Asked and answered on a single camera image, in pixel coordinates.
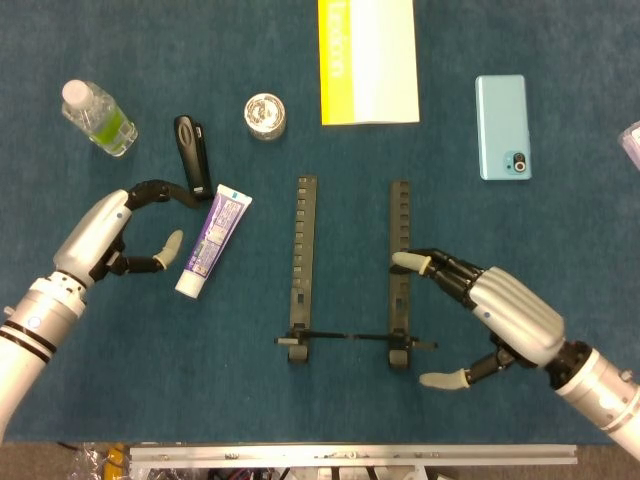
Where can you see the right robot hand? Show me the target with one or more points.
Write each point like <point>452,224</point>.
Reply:
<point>520,320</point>

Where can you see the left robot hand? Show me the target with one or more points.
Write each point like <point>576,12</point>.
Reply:
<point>92,235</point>

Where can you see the black folding laptop stand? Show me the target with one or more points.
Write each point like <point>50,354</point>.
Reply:
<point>304,250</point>

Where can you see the clear bottle green label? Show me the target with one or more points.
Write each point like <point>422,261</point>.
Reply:
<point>100,120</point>

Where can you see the purple white toothpaste tube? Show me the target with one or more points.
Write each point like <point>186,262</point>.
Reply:
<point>215,240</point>

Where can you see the black stapler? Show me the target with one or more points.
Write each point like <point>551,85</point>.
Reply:
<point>192,150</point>

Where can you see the light blue smartphone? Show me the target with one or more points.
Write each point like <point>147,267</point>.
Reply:
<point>501,125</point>

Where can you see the pink object at edge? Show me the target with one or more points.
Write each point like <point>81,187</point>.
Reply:
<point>632,145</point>

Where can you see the clear plastic bag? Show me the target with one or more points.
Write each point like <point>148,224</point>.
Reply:
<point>87,462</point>

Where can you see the yellow white book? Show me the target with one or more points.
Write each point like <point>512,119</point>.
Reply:
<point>380,65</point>

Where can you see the aluminium frame rail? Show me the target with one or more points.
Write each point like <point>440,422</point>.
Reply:
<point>350,456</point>

